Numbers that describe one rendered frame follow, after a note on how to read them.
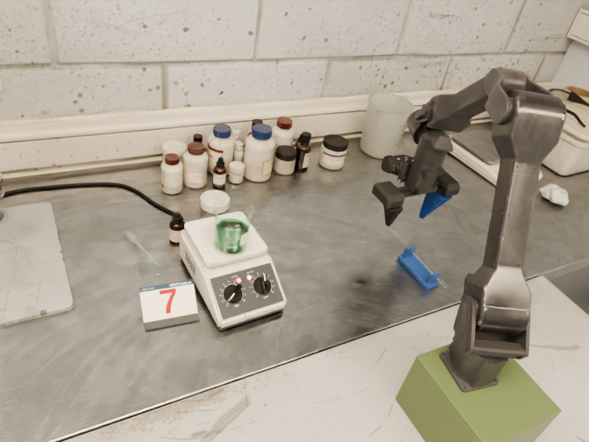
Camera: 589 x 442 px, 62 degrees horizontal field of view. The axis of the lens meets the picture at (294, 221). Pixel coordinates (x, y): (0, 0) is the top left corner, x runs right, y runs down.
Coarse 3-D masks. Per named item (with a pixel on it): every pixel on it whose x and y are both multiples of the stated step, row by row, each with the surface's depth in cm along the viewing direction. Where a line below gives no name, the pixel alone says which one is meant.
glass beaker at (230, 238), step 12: (216, 204) 82; (228, 204) 84; (240, 204) 84; (216, 216) 80; (228, 216) 86; (240, 216) 86; (216, 228) 82; (228, 228) 80; (240, 228) 81; (216, 240) 83; (228, 240) 82; (240, 240) 82; (228, 252) 83; (240, 252) 84
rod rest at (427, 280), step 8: (400, 256) 104; (408, 256) 104; (408, 264) 102; (416, 264) 103; (416, 272) 101; (424, 272) 101; (440, 272) 98; (424, 280) 99; (432, 280) 98; (424, 288) 99; (432, 288) 99
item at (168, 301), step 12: (168, 288) 83; (180, 288) 84; (192, 288) 85; (144, 300) 81; (156, 300) 82; (168, 300) 83; (180, 300) 83; (192, 300) 84; (156, 312) 82; (168, 312) 82
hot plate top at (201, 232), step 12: (192, 228) 88; (204, 228) 89; (252, 228) 91; (192, 240) 86; (204, 240) 86; (252, 240) 88; (204, 252) 84; (216, 252) 85; (252, 252) 86; (264, 252) 87; (204, 264) 83; (216, 264) 83
